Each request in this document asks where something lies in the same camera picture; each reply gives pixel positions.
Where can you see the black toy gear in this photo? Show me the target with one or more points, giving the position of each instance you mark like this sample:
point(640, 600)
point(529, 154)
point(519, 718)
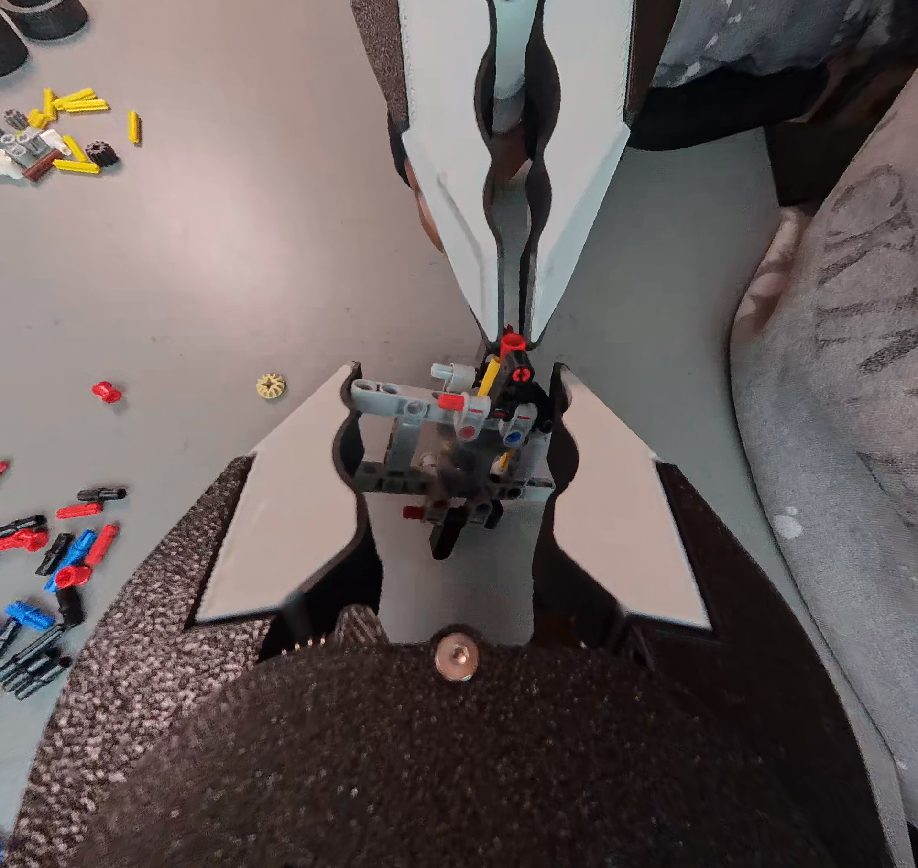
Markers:
point(102, 153)

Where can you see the red toy bush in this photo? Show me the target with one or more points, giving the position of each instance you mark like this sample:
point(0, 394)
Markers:
point(107, 392)

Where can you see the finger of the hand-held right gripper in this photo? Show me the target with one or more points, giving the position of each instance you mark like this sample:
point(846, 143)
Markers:
point(441, 93)
point(595, 93)

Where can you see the person's right hand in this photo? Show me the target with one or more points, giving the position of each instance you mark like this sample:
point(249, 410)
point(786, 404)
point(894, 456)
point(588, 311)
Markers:
point(423, 208)

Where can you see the dark grey toy gear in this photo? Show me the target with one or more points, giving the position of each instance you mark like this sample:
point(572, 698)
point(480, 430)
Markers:
point(16, 120)

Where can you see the black toy tire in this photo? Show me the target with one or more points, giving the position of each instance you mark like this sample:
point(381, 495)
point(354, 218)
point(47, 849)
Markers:
point(44, 7)
point(11, 47)

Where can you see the pile of black blue red pins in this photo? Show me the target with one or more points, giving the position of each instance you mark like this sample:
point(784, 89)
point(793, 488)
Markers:
point(43, 559)

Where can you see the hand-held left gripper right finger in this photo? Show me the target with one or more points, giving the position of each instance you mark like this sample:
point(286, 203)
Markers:
point(624, 524)

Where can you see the brown toy axle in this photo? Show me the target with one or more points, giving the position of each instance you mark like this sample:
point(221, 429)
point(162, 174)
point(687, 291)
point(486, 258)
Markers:
point(41, 168)

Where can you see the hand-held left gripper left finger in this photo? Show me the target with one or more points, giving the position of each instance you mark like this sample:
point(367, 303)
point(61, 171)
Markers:
point(287, 524)

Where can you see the pile of yellow axles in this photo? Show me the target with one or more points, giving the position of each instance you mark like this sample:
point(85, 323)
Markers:
point(75, 104)

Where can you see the grey toy brick assembly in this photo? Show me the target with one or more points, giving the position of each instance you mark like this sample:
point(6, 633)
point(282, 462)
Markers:
point(459, 466)

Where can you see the black chair armrest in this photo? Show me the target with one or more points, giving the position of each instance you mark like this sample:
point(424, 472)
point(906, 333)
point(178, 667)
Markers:
point(717, 115)

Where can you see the tan bevel gear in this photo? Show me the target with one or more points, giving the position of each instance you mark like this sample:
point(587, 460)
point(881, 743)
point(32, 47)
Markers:
point(270, 387)

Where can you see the white toy connector pieces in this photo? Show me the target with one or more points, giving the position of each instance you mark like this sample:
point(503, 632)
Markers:
point(29, 143)

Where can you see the grey desk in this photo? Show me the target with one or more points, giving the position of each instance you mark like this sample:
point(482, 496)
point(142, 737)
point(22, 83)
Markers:
point(215, 272)

